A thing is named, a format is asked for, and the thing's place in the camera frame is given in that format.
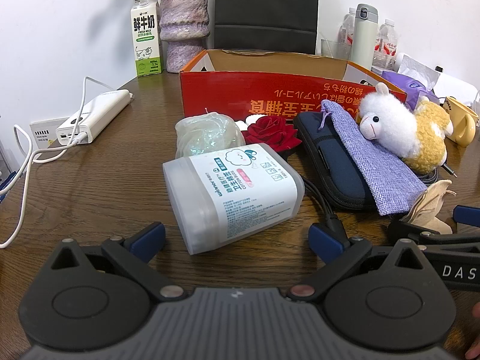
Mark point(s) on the white green milk carton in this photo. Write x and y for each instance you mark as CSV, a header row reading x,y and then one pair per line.
x,y
147,41

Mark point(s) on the yellow mug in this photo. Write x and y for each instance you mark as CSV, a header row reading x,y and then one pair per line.
x,y
459,122

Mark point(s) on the black chair back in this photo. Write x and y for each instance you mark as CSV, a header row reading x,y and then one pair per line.
x,y
266,11

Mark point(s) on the navy blue zip pouch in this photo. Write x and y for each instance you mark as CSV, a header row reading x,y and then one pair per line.
x,y
333,172

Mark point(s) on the white thermos bottle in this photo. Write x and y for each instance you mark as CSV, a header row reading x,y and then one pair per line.
x,y
363,41

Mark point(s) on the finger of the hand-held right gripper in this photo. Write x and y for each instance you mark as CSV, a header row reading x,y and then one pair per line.
x,y
408,229
465,216

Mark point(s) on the red fabric rose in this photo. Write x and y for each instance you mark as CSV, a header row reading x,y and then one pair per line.
x,y
272,133

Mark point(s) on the white paper box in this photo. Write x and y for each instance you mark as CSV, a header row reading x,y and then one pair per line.
x,y
457,86

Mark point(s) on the purple tissue pack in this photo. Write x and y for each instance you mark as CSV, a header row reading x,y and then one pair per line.
x,y
405,86

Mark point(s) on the white power bank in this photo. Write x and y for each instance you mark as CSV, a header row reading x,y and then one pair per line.
x,y
97,114

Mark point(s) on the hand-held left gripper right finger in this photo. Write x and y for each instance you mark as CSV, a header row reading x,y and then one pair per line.
x,y
324,243

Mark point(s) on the person's right hand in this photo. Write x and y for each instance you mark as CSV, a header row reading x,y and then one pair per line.
x,y
476,310

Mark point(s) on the white wet wipes pack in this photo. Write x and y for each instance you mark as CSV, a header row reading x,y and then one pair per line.
x,y
232,195

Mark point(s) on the red orange cardboard box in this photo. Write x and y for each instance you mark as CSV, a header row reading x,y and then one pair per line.
x,y
232,90

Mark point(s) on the white cotton pads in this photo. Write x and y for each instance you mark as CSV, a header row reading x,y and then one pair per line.
x,y
247,123

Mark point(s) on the wooden desktop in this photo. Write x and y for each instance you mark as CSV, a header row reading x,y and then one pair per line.
x,y
105,195

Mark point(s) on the white yellow alpaca plush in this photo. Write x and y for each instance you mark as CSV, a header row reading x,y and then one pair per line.
x,y
390,123

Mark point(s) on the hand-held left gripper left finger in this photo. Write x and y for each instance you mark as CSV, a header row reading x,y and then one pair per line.
x,y
150,238

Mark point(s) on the purple textured vase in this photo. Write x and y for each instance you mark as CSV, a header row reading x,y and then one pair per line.
x,y
183,18

